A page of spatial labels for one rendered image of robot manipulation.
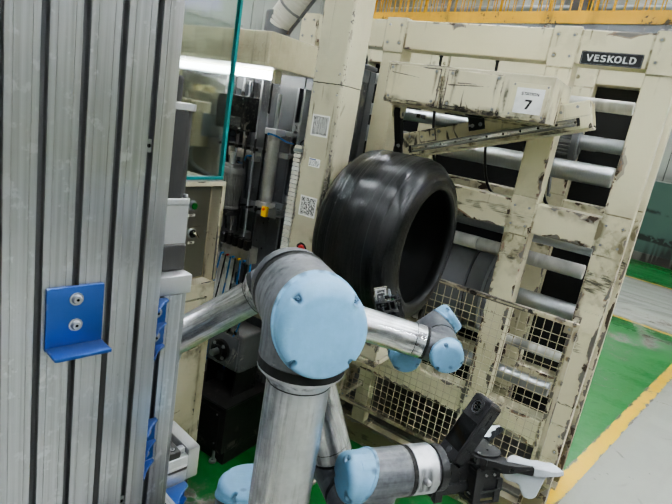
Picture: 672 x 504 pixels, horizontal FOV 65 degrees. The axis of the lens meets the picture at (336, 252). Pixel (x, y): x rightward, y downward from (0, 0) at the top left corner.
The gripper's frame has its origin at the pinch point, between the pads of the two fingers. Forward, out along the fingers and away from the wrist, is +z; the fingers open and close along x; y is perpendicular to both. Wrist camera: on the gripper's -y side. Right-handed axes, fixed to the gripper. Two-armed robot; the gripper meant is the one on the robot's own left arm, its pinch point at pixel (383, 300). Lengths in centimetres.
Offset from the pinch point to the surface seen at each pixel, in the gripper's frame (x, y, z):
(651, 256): -542, -385, 652
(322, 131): 8, 45, 45
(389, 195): -7.2, 30.0, 8.1
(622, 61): -98, 51, 42
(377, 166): -6.4, 35.9, 20.6
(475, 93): -45, 49, 40
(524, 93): -58, 48, 30
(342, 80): -2, 61, 45
